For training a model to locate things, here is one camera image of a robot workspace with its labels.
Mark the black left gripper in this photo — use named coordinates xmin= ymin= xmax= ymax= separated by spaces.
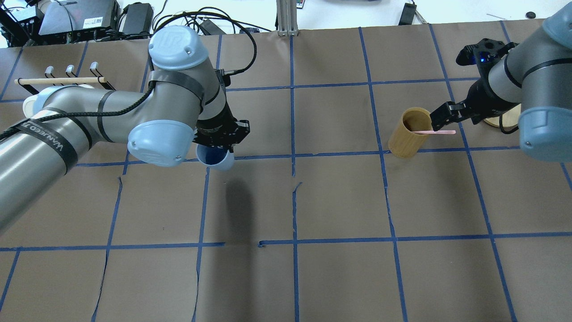
xmin=195 ymin=105 xmax=251 ymax=149

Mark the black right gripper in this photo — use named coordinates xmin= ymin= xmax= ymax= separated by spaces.
xmin=430 ymin=38 xmax=518 ymax=131

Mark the pink chopstick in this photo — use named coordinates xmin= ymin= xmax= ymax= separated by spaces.
xmin=412 ymin=130 xmax=456 ymax=135

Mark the light blue plastic cup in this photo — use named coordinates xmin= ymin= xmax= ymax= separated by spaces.
xmin=195 ymin=145 xmax=235 ymax=171

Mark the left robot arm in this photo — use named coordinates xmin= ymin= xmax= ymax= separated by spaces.
xmin=0 ymin=25 xmax=251 ymax=232

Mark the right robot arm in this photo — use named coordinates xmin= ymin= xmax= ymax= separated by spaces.
xmin=430 ymin=3 xmax=572 ymax=163

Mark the bamboo chopstick holder cup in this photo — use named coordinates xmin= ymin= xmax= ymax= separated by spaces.
xmin=388 ymin=107 xmax=432 ymax=158

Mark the black power adapter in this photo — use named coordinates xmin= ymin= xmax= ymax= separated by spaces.
xmin=398 ymin=3 xmax=417 ymax=25

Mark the wooden rack rod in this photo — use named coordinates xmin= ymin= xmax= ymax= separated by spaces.
xmin=14 ymin=77 xmax=108 ymax=86

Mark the black power brick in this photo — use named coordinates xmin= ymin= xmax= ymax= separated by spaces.
xmin=120 ymin=2 xmax=153 ymax=34

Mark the white mug on rack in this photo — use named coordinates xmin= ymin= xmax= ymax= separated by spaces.
xmin=22 ymin=86 xmax=61 ymax=118

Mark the black computer box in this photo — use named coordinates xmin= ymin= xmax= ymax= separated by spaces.
xmin=39 ymin=0 xmax=120 ymax=36

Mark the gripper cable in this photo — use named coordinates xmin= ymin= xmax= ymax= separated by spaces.
xmin=154 ymin=13 xmax=257 ymax=76

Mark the aluminium frame post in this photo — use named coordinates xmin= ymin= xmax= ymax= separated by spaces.
xmin=276 ymin=0 xmax=299 ymax=37

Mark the black wire mug rack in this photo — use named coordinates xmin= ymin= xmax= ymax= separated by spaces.
xmin=27 ymin=62 xmax=116 ymax=94

